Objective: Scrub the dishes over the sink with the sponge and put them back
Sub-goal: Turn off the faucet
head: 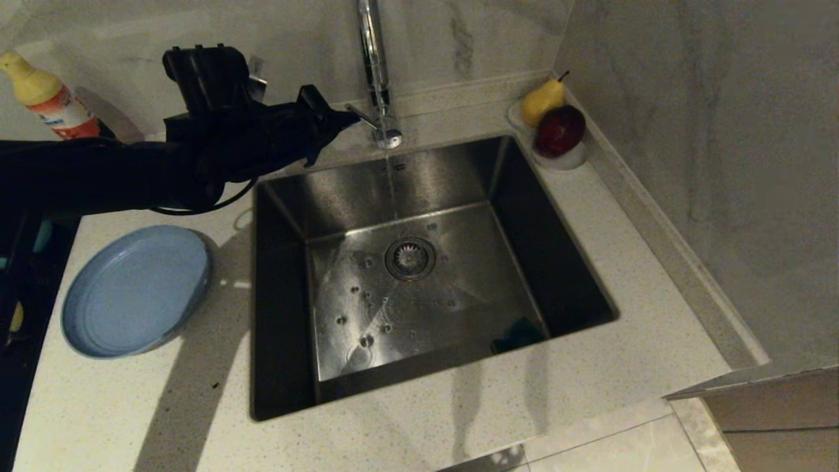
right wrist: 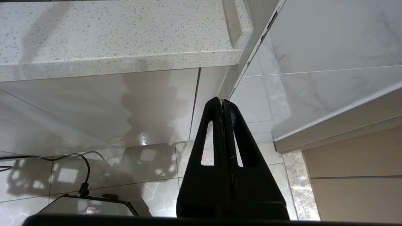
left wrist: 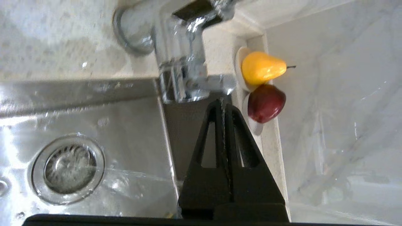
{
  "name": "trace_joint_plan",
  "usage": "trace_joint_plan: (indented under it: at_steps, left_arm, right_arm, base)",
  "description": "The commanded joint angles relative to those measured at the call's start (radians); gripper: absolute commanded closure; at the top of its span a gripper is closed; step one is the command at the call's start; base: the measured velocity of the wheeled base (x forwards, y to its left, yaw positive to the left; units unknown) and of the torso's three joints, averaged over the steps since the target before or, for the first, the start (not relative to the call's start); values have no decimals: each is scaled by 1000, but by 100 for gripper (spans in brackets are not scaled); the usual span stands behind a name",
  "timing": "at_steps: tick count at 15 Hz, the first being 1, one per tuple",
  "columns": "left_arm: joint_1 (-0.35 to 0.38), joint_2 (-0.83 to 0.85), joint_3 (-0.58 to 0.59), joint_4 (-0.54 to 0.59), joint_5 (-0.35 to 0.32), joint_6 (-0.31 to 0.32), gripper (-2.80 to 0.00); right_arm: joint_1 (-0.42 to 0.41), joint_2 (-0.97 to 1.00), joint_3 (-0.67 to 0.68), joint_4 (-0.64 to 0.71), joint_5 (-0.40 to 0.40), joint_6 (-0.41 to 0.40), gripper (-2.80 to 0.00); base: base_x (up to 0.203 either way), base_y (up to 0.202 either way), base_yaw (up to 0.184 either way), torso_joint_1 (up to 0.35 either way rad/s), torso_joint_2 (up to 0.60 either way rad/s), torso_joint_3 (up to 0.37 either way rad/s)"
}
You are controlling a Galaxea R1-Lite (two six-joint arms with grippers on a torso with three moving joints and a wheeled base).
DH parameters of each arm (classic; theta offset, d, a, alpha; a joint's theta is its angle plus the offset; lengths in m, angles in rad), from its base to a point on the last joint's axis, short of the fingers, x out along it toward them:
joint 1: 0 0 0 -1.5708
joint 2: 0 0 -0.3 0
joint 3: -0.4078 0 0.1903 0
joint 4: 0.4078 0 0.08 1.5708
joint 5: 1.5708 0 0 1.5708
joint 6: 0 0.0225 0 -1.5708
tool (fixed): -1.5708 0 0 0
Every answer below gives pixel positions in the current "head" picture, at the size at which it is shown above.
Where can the white fruit dish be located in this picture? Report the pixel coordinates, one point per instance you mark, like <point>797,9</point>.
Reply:
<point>565,164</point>

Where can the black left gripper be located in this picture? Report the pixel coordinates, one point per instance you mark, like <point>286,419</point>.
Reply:
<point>249,141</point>

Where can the stainless steel sink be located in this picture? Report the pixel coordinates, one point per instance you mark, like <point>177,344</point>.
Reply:
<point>564,262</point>

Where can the metal sink drain strainer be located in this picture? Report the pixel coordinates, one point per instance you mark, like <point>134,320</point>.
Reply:
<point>410,259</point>

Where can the black induction cooktop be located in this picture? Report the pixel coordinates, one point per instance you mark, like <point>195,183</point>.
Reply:
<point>26,393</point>

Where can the orange-label dish soap bottle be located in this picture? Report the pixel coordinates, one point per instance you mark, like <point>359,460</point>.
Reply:
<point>49,105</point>

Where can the yellow sponge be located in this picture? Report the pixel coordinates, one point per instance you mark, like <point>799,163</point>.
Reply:
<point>518,334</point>

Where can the yellow pear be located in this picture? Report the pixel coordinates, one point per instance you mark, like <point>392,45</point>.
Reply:
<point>542,102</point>

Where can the light blue plate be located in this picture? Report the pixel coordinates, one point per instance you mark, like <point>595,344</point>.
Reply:
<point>134,292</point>

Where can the dark red apple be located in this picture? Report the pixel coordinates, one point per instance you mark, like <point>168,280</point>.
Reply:
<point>561,131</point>

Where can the chrome faucet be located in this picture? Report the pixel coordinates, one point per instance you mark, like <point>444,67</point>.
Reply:
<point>373,52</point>

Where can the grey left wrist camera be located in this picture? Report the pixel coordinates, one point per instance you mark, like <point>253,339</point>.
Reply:
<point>257,75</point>

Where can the teal plastic bowl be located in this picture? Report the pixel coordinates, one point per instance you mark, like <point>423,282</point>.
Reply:
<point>44,236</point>

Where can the yellow plastic bowl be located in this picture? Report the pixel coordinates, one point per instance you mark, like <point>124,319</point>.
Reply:
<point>16,318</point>

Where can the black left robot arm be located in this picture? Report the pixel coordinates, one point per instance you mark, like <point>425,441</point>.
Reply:
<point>85,174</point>

